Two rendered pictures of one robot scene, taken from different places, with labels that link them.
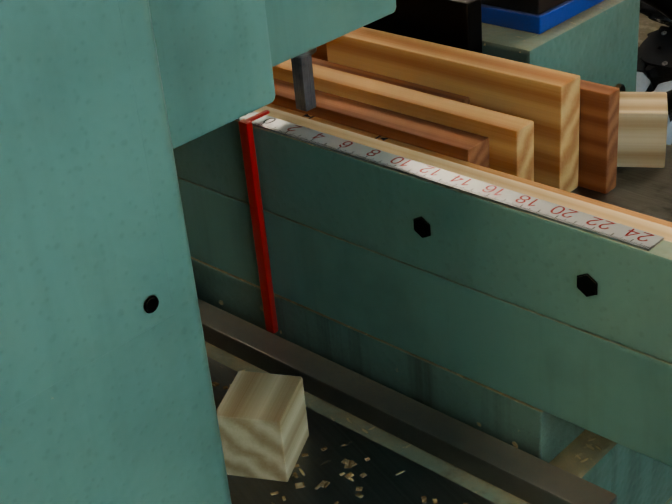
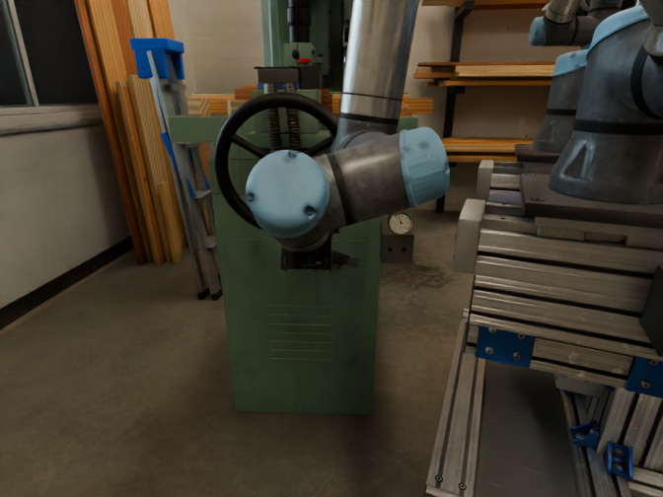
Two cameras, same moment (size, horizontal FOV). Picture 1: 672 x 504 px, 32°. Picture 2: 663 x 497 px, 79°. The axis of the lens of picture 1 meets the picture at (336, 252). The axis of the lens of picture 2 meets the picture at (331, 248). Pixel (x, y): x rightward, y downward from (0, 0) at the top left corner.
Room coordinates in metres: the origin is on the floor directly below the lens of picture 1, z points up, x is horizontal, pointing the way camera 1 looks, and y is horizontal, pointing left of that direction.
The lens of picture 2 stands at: (1.57, -0.73, 0.95)
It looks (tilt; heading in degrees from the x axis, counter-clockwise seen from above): 21 degrees down; 137
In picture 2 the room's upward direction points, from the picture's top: straight up
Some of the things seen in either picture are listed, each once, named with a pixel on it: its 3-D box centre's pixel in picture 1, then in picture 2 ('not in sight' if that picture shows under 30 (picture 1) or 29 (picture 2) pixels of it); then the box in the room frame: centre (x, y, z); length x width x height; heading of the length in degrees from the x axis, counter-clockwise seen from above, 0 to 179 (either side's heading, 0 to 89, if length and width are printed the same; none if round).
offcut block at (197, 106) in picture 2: not in sight; (198, 106); (0.58, -0.25, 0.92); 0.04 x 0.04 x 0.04; 24
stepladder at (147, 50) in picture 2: not in sight; (187, 177); (-0.26, 0.07, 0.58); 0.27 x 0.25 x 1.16; 42
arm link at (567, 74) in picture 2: not in sight; (582, 78); (1.22, 0.42, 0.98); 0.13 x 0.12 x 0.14; 39
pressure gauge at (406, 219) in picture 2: not in sight; (400, 224); (1.00, 0.04, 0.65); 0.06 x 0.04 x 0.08; 45
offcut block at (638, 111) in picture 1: (628, 129); (238, 107); (0.66, -0.19, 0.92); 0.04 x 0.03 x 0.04; 75
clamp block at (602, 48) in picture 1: (503, 63); (289, 110); (0.79, -0.13, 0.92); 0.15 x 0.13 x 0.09; 45
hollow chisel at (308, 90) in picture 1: (302, 68); not in sight; (0.66, 0.01, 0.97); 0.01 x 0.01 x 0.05; 45
